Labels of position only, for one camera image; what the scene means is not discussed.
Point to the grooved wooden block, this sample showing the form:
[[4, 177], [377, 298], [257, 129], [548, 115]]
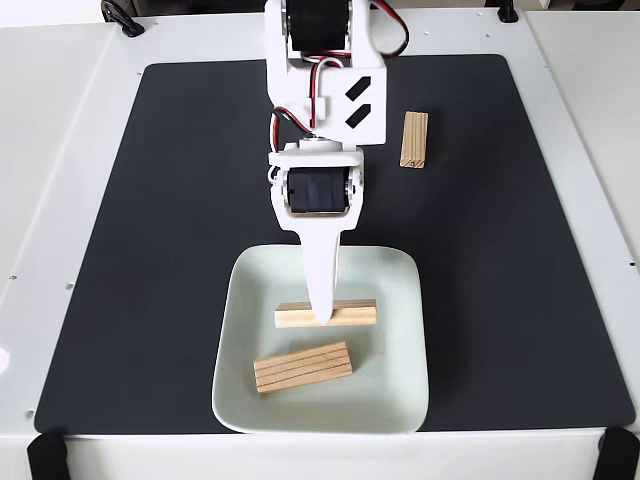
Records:
[[302, 369], [355, 314]]

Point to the black table clamp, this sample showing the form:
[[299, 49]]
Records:
[[507, 12], [47, 457], [122, 19], [620, 455]]

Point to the pale green square plate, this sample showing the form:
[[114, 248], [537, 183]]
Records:
[[260, 280]]

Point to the wooden block printed three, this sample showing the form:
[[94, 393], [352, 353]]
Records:
[[414, 139]]

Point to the black rubber mat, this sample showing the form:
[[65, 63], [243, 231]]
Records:
[[150, 250]]

